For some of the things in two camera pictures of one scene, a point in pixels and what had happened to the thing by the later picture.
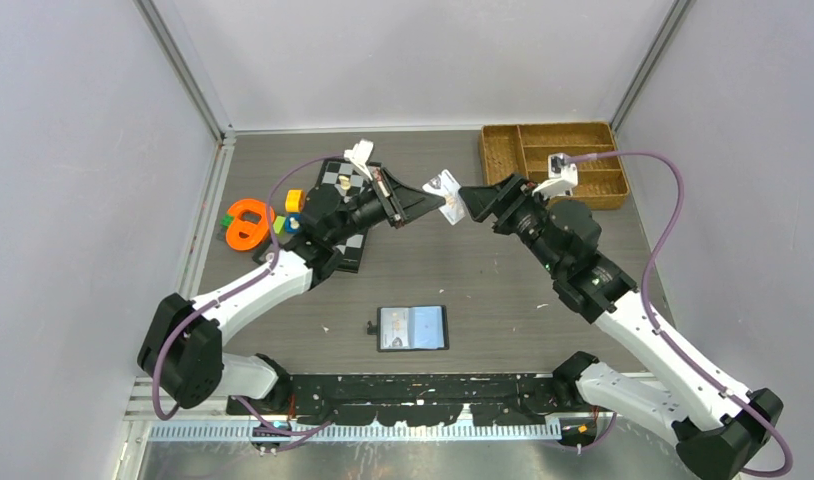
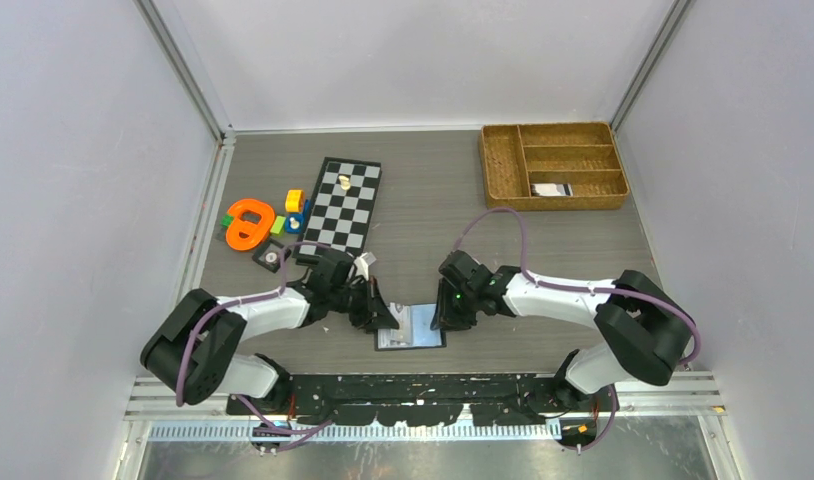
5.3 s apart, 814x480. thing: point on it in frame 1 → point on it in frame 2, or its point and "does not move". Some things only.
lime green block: [278, 224] does not move
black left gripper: [403, 202] → [374, 314]
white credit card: [444, 185] → [402, 334]
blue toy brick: [294, 223] does not move
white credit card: [395, 328] does not move
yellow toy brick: [295, 201] does not move
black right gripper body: [528, 221] → [456, 308]
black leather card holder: [411, 328] does not move
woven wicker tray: [525, 150] does not move
